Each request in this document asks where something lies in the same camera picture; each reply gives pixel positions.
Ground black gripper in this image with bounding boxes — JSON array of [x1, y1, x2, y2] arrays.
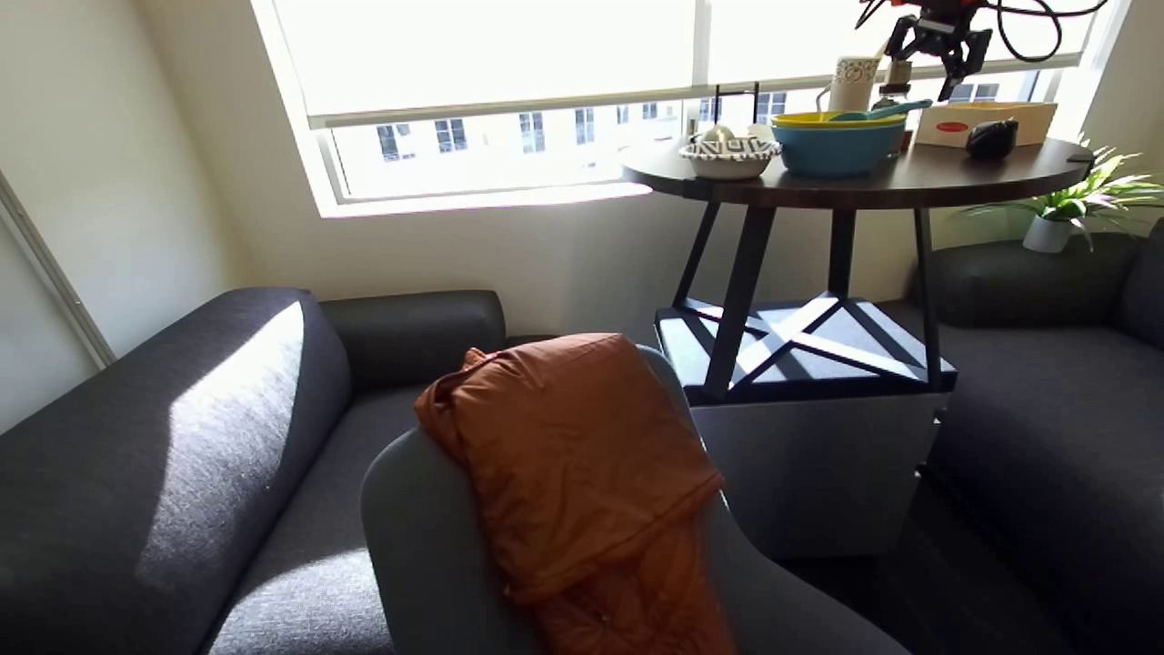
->
[[885, 0, 992, 106]]

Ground teal plastic scoop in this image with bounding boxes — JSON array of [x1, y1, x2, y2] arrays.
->
[[834, 94, 939, 123]]

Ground light wooden open box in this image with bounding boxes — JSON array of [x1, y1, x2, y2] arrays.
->
[[914, 96, 1061, 152]]

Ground round dark wooden table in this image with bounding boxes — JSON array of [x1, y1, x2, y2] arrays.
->
[[620, 132, 1100, 407]]

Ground blue bowl yellow inside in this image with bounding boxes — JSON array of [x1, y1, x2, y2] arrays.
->
[[769, 109, 914, 183]]

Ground white roller blind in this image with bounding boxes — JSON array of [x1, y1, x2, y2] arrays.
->
[[707, 0, 1103, 96], [254, 0, 711, 132]]

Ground small black metal rack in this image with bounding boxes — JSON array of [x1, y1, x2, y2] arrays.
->
[[711, 81, 769, 132]]

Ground green plant white pot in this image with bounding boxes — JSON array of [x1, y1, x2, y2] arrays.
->
[[1017, 140, 1164, 258]]

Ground white shallow bowl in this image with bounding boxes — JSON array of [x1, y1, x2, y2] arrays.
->
[[673, 118, 783, 186]]

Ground dark gray fabric sofa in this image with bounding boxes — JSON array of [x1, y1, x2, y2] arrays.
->
[[906, 214, 1164, 655], [0, 283, 508, 655]]

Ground orange jacket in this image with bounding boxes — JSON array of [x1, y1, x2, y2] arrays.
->
[[410, 326, 737, 655]]

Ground gray armchair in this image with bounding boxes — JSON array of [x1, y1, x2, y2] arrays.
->
[[358, 343, 914, 655]]

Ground black gripper cable bundle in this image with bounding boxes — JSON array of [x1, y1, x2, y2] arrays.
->
[[851, 0, 1114, 66]]

